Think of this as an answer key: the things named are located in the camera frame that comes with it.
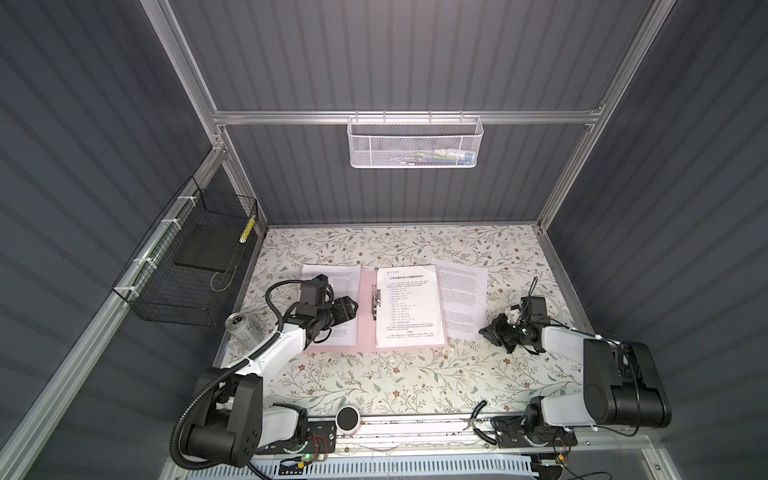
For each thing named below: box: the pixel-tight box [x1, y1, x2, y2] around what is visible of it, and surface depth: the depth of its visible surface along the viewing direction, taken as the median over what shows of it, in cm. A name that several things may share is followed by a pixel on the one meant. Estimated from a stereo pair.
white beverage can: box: [225, 313, 258, 351], surface depth 81 cm
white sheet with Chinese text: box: [376, 264, 446, 349], surface depth 98 cm
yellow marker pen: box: [239, 215, 256, 244], surface depth 83 cm
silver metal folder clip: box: [372, 283, 381, 321], surface depth 100 cm
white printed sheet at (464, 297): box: [432, 259, 489, 339], surface depth 101 cm
